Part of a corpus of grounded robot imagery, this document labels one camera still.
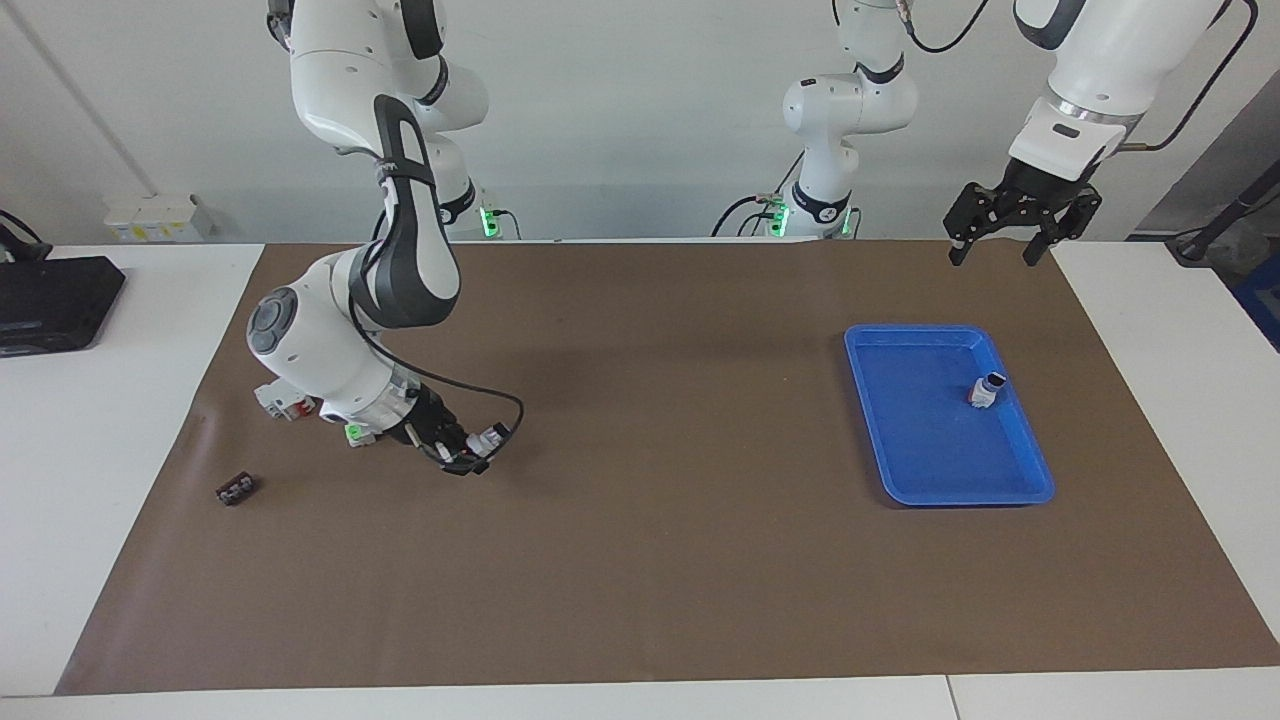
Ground brown table mat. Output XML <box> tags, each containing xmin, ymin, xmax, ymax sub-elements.
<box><xmin>55</xmin><ymin>238</ymin><xmax>1280</xmax><ymax>697</ymax></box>

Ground black stand pole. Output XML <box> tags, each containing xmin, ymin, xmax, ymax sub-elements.
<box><xmin>1164</xmin><ymin>160</ymin><xmax>1280</xmax><ymax>265</ymax></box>

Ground white circuit breaker red lever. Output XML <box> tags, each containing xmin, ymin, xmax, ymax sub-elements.
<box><xmin>253</xmin><ymin>384</ymin><xmax>317</xmax><ymax>422</ymax></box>

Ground left base black cables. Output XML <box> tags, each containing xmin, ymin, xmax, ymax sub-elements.
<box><xmin>711</xmin><ymin>150</ymin><xmax>803</xmax><ymax>240</ymax></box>

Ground white wall power strip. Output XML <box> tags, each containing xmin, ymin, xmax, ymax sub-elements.
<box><xmin>102</xmin><ymin>194</ymin><xmax>215</xmax><ymax>244</ymax></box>

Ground black cable behind box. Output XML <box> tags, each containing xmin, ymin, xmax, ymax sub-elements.
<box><xmin>0</xmin><ymin>208</ymin><xmax>54</xmax><ymax>264</ymax></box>

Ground blue plastic tray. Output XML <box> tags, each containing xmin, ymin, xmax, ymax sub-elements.
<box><xmin>844</xmin><ymin>323</ymin><xmax>1057</xmax><ymax>509</ymax></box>

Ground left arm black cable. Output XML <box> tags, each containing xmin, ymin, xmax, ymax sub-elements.
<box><xmin>898</xmin><ymin>0</ymin><xmax>1260</xmax><ymax>154</ymax></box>

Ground blue crate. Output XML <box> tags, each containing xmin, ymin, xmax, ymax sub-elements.
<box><xmin>1232</xmin><ymin>254</ymin><xmax>1280</xmax><ymax>353</ymax></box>

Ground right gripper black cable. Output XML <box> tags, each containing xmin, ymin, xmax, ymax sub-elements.
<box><xmin>348</xmin><ymin>296</ymin><xmax>525</xmax><ymax>473</ymax></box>

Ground black electronics box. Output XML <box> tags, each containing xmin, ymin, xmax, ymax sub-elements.
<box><xmin>0</xmin><ymin>256</ymin><xmax>128</xmax><ymax>358</ymax></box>

